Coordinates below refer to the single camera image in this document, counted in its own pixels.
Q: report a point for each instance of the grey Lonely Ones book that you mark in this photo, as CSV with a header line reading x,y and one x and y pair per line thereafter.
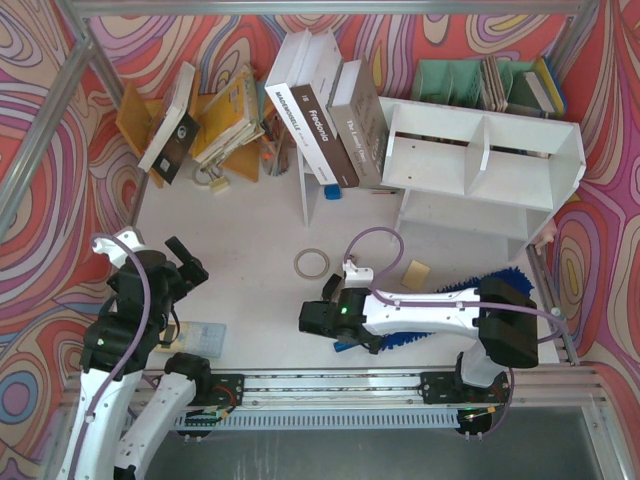
x,y
359,119

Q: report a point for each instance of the cup of pencils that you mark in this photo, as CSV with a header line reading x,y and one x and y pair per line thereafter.
x,y
274,146

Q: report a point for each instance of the metal rail with mounts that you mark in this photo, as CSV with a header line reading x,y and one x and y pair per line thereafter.
x,y
434,387

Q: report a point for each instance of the brown Fredonia book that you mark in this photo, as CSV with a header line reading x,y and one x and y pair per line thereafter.
x,y
328,157

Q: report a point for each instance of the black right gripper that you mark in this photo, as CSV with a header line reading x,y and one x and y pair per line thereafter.
x,y
310,318

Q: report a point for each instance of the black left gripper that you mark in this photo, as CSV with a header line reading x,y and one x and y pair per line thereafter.
x,y
181,270

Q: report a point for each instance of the small blue box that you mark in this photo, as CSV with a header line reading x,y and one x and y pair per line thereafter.
x,y
332,192

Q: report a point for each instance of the blue and yellow book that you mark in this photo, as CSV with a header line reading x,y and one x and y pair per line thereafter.
x,y
545,89

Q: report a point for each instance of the stack of yellow books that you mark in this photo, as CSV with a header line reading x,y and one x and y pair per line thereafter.
x,y
230,120

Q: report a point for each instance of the blue microfiber duster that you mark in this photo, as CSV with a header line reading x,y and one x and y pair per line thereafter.
x,y
495,310

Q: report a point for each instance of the black and white book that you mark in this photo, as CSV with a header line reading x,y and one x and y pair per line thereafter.
x,y
173,130

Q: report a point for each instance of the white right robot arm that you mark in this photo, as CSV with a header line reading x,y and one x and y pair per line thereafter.
x,y
474,367

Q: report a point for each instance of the green desk organizer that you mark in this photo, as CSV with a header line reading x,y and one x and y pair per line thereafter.
x,y
485,84

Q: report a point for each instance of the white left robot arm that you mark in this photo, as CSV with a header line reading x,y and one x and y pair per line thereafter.
x,y
146,287

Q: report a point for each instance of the roll of masking tape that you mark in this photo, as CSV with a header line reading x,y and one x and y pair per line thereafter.
x,y
311,264

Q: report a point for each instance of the white bookshelf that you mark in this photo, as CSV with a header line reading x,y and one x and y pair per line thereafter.
x,y
496,174

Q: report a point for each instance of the white Mademoiselle book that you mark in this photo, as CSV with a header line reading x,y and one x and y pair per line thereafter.
x,y
303,58

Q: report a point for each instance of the white book support stand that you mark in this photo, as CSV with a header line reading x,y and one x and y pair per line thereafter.
x,y
309,188

